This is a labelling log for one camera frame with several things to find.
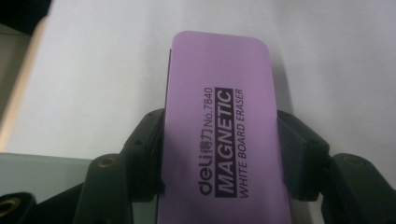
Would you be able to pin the black curtain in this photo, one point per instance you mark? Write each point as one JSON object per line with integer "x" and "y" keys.
{"x": 21, "y": 12}

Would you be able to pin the purple whiteboard eraser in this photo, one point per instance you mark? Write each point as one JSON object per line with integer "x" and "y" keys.
{"x": 218, "y": 68}

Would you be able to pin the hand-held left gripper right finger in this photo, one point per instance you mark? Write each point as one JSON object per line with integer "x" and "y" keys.
{"x": 303, "y": 158}

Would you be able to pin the pale glass whiteboard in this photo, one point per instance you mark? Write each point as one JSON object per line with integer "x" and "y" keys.
{"x": 37, "y": 174}

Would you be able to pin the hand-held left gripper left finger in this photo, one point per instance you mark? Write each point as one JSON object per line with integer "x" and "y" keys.
{"x": 143, "y": 155}

